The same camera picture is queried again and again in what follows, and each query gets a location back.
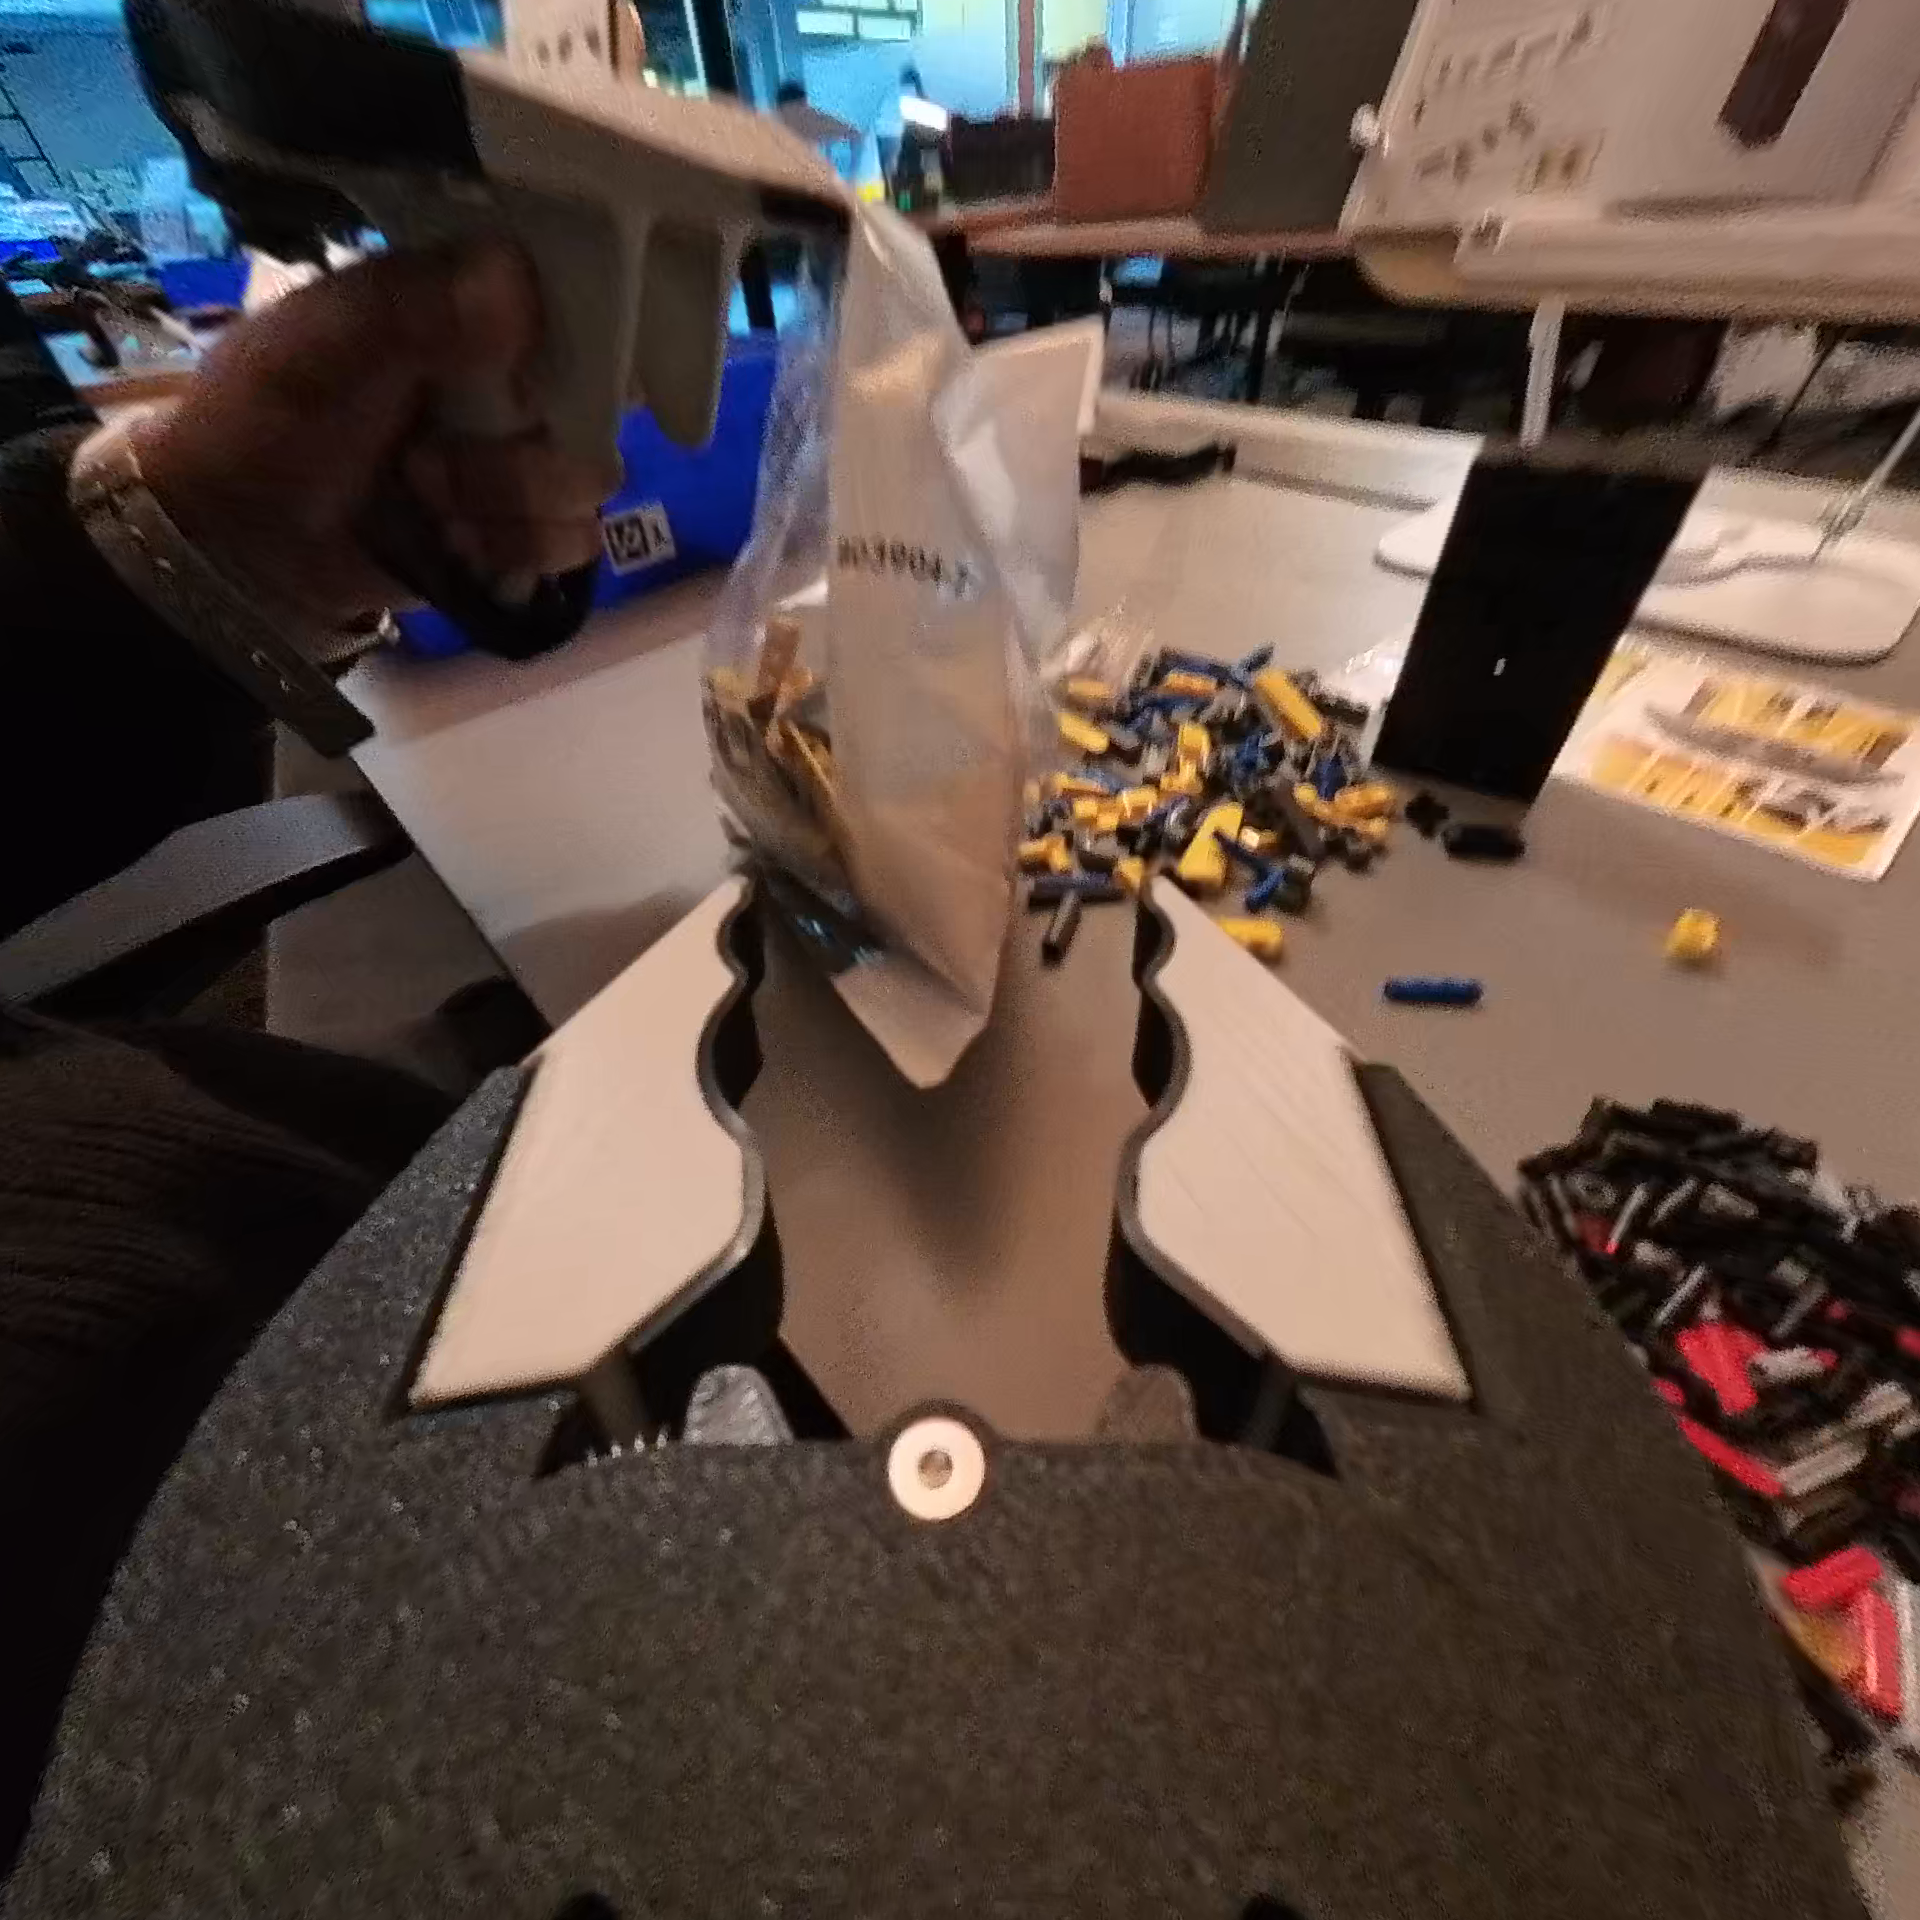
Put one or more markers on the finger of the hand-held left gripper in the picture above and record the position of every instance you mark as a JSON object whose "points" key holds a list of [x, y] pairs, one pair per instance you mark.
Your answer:
{"points": [[645, 150]]}

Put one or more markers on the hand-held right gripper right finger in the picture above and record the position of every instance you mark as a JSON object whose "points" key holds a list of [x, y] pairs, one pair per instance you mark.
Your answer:
{"points": [[1277, 1200]]}

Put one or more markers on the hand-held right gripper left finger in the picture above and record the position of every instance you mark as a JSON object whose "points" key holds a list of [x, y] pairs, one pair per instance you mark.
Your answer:
{"points": [[600, 1200]]}

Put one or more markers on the clear plastic bag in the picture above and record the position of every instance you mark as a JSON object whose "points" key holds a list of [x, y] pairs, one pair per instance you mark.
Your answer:
{"points": [[781, 704]]}

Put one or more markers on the person's left forearm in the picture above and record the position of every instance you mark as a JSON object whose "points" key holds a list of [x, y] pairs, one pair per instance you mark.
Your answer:
{"points": [[89, 720]]}

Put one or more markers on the person's left hand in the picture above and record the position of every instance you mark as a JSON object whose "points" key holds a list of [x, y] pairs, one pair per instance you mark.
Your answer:
{"points": [[329, 435]]}

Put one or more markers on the blue pin piece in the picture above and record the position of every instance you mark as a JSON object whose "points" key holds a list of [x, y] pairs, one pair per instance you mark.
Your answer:
{"points": [[1433, 991]]}

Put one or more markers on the pile of yellow blue pieces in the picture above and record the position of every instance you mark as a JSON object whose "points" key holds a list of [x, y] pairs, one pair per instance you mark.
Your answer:
{"points": [[1201, 796]]}

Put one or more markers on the black pin piece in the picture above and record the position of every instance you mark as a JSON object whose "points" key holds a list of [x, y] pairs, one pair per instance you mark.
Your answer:
{"points": [[1481, 839]]}

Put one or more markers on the brown bag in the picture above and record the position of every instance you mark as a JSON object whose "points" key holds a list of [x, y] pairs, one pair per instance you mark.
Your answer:
{"points": [[1133, 136]]}

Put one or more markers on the yellow round piece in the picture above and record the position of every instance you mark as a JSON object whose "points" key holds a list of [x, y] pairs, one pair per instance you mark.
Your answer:
{"points": [[1693, 936]]}

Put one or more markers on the pile of black red pins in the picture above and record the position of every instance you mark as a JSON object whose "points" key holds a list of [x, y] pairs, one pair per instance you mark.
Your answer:
{"points": [[1755, 1319]]}

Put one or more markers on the wooden desk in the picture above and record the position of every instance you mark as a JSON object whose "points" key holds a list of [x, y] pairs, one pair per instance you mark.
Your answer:
{"points": [[1141, 237]]}

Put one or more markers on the wristwatch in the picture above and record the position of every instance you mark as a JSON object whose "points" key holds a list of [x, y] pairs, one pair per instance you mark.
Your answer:
{"points": [[195, 599]]}

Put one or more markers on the flat black device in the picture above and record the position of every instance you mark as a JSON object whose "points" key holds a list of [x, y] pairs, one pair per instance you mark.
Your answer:
{"points": [[1155, 470]]}

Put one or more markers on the black panel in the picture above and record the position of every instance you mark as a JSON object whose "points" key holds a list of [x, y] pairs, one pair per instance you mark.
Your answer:
{"points": [[1545, 615]]}

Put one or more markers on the yellow printed leaflet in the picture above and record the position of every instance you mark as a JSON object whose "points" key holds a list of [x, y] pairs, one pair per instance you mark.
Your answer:
{"points": [[1755, 764]]}

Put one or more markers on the white book stand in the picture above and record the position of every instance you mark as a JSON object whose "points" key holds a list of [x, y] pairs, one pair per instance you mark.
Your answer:
{"points": [[1651, 150]]}

